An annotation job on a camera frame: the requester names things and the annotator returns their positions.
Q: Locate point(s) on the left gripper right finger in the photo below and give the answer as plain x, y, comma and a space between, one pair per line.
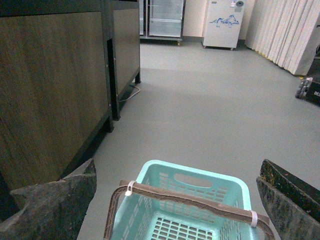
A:
292, 205

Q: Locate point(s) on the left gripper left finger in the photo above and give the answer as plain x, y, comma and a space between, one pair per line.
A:
54, 210

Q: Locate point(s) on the light blue plastic basket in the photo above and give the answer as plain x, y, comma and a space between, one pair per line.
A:
168, 201

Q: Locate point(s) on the black wheeled case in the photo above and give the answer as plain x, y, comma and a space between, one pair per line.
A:
309, 90

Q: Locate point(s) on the dark wooden display cabinet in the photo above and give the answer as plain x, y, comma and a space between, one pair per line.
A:
64, 67

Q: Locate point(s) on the white folding partition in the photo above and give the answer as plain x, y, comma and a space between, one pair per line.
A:
286, 32

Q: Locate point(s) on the white chest freezer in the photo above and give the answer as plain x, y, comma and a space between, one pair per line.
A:
222, 23

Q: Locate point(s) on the glass door refrigerator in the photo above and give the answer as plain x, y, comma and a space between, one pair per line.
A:
162, 20

